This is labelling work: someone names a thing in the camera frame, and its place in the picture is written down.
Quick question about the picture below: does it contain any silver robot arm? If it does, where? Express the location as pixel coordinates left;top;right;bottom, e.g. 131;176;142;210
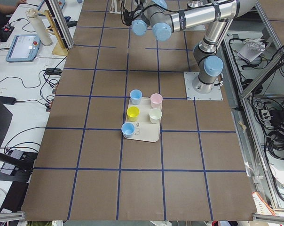
123;0;256;94

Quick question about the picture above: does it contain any yellow plastic cup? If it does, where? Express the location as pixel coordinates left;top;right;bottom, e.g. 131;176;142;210
126;106;140;121

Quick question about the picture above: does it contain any pale green plastic cup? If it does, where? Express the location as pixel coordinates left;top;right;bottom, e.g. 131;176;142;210
149;108;162;124

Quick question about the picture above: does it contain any blue plastic cup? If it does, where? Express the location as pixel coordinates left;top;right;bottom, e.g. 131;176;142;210
130;89;142;105
121;122;135;138

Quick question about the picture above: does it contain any pink plastic cup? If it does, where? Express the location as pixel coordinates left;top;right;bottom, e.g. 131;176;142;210
150;93;163;108

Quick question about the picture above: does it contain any cream plastic tray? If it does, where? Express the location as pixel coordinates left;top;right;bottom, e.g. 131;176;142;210
125;97;161;142

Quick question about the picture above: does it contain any wooden mug tree stand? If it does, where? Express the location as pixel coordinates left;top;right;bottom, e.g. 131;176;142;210
38;10;68;56

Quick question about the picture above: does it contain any white cylinder bottle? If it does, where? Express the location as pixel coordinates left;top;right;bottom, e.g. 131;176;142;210
26;8;52;46

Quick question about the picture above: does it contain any blue teach pendant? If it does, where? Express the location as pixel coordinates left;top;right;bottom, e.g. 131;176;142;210
6;35;40;63

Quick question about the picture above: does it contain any black power adapter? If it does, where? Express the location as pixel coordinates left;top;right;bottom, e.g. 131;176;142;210
0;96;17;105

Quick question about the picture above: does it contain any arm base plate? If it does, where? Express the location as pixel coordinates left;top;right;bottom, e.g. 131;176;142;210
180;24;206;32
183;72;223;101

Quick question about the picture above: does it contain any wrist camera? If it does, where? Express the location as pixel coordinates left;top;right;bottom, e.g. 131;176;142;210
121;10;133;26

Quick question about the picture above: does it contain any white wire cup rack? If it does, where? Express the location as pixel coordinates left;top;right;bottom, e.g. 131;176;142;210
109;0;123;14

